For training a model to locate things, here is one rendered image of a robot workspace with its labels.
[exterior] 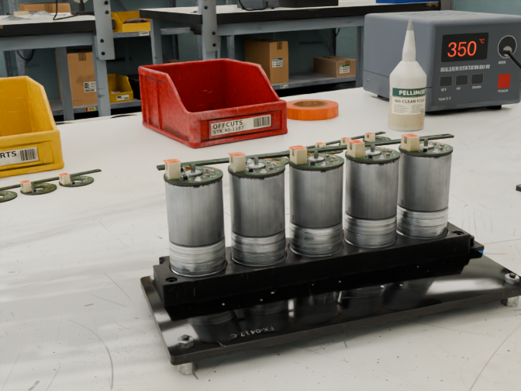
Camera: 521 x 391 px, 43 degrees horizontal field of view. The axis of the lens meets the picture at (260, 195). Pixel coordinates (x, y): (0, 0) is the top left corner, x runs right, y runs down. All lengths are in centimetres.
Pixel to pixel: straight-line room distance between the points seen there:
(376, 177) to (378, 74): 49
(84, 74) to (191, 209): 412
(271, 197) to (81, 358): 10
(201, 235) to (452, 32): 47
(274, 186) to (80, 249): 14
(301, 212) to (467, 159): 27
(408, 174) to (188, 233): 11
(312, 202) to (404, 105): 35
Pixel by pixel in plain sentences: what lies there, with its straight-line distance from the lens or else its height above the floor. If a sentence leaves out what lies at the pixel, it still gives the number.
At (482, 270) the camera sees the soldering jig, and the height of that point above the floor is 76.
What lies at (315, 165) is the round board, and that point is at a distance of 29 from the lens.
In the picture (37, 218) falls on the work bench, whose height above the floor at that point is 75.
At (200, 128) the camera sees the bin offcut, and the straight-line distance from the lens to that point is 58.
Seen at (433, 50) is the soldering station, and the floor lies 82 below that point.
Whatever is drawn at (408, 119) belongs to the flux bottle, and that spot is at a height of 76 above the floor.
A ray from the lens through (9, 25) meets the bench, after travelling 257.
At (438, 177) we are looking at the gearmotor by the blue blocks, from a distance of 32.
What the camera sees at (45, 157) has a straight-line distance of 54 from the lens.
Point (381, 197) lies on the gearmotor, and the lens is 30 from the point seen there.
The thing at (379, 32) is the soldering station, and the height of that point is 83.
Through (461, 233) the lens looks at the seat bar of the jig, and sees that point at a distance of 33.
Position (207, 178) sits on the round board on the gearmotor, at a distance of 27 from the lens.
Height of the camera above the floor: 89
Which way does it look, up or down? 18 degrees down
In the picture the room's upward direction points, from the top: 1 degrees counter-clockwise
